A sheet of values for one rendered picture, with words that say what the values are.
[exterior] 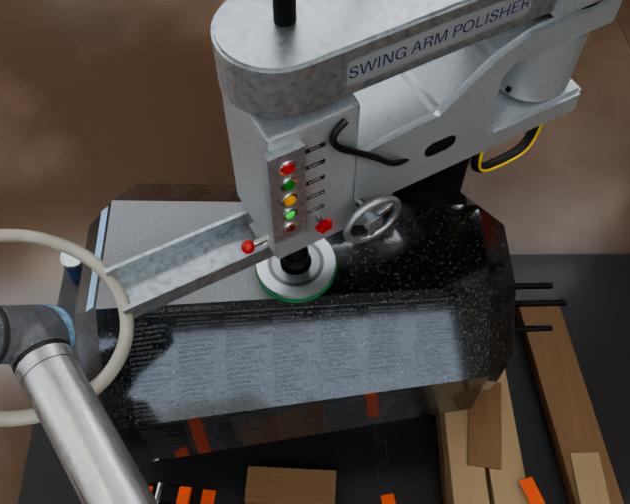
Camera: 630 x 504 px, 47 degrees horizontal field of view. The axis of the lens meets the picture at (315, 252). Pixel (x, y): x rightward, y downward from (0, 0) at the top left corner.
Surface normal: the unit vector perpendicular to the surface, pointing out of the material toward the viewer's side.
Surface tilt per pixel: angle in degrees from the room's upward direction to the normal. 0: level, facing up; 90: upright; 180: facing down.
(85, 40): 0
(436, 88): 40
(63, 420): 13
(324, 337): 45
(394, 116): 4
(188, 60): 0
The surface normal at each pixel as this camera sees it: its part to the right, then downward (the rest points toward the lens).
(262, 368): 0.04, 0.23
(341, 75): 0.48, 0.75
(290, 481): 0.00, -0.52
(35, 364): -0.20, -0.44
